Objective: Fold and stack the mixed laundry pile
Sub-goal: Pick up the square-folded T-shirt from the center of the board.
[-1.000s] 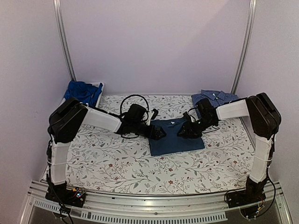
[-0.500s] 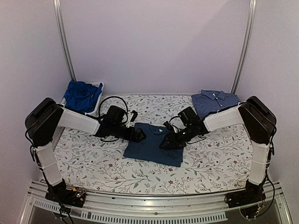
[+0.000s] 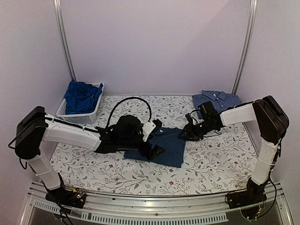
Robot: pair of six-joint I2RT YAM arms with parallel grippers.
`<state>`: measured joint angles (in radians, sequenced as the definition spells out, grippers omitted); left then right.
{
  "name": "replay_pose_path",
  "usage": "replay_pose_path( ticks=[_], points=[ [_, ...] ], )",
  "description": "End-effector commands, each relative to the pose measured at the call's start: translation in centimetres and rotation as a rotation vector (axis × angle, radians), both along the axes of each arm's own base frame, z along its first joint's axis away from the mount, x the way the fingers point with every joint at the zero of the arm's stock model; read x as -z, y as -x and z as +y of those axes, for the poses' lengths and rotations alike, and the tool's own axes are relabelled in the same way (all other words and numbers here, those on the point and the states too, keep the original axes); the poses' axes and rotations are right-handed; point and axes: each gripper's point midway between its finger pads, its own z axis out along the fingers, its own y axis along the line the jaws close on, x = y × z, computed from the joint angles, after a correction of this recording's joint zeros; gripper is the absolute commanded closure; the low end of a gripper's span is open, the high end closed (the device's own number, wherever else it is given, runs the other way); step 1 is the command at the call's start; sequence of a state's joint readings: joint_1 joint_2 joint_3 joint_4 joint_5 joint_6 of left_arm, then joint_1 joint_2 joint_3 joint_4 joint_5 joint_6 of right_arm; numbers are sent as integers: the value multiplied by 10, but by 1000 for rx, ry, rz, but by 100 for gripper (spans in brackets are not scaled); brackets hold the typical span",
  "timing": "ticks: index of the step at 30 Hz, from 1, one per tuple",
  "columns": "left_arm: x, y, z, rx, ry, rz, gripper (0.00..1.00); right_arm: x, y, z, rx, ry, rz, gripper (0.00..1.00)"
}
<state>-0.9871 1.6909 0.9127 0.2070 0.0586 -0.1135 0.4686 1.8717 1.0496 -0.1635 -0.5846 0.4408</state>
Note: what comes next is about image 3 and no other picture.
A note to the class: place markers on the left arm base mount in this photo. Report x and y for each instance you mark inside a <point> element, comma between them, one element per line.
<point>65,197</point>

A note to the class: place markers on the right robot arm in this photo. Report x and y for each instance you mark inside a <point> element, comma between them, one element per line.
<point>272,123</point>

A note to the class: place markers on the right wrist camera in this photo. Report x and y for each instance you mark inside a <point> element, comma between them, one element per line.
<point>191,119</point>

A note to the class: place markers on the white plastic laundry basket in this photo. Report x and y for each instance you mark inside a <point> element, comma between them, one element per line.
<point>79,118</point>

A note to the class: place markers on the left aluminium frame post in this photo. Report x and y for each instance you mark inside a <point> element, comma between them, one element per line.
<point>63,39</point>

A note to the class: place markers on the right aluminium frame post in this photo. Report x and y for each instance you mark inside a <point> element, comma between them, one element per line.
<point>246,45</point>

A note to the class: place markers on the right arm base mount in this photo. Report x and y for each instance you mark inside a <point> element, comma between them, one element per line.
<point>245,198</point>

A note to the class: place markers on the bright blue garment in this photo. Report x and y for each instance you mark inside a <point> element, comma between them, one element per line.
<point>82,98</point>

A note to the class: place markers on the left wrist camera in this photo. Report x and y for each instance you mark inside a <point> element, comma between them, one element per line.
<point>150,127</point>

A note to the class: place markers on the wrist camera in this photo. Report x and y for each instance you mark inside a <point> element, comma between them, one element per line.
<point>150,127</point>
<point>191,119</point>

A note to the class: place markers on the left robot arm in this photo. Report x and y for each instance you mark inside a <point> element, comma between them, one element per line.
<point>129,133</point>

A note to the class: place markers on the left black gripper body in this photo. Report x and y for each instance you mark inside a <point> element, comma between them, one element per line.
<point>144,152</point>

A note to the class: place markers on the folded blue checkered shirt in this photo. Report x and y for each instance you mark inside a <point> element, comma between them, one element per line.
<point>219,99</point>

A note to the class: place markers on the aluminium frame post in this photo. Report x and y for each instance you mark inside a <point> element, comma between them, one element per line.
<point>63,39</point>
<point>246,45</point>

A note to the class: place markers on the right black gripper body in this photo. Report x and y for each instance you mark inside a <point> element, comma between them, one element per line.
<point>198,131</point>

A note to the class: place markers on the floral patterned table mat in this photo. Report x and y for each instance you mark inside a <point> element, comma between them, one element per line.
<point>218,163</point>

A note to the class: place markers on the dark teal t-shirt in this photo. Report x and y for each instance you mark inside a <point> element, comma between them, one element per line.
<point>166,138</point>

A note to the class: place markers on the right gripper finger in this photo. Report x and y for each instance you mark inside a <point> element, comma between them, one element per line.
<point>183,132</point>
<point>187,137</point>

